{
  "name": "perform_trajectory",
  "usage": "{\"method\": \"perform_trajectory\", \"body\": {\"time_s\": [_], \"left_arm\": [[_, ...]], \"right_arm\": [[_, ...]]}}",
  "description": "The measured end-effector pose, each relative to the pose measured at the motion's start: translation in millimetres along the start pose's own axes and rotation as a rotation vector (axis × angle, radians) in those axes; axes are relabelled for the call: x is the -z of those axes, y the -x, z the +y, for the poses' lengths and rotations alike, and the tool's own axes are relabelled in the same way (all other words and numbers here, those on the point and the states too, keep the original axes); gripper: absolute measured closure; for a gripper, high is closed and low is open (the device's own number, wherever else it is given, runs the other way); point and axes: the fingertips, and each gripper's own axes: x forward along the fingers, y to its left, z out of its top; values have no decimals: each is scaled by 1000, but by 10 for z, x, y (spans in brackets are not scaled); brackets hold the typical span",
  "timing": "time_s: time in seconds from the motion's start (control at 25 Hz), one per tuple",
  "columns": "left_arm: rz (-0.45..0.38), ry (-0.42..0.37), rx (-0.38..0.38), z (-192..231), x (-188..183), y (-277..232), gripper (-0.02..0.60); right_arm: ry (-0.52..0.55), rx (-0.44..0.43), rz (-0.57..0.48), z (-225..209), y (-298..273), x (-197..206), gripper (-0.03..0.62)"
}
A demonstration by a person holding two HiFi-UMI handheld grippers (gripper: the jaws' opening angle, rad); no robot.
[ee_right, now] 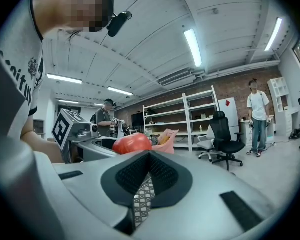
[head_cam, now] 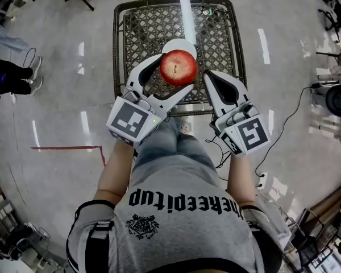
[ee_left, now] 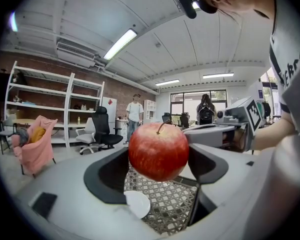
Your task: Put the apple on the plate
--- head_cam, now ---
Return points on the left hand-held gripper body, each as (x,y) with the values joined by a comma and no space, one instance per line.
(129,121)

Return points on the person's left forearm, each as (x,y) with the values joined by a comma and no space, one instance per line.
(113,172)

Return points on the black mesh chair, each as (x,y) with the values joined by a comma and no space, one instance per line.
(312,243)

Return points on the white power strip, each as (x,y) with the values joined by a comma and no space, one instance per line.
(261,181)

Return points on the black office chair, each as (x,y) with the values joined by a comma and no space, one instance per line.
(338,13)

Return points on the black floor equipment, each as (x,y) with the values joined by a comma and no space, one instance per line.
(20,240)

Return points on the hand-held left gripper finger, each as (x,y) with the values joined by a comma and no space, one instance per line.
(136,75)
(173,98)

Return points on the white round plate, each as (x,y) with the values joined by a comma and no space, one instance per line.
(177,43)

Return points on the clear-framed glasses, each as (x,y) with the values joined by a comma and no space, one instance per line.
(213,11)

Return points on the red apple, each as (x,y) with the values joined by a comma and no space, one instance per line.
(178,67)

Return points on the wooden step platform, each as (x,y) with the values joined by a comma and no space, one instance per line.
(332,200)

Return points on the person's right shoe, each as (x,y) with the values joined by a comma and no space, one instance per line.
(185,128)

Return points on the person's right forearm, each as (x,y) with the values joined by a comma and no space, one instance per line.
(240,178)

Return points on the wicker glass-top table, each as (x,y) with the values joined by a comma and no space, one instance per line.
(142,38)

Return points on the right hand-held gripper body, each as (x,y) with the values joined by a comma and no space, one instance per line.
(251,135)

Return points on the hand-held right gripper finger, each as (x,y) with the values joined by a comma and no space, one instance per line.
(238,87)
(215,99)

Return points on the person's grey printed t-shirt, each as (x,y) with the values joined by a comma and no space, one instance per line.
(182,237)

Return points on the person's blue jeans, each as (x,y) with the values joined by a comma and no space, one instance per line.
(162,141)

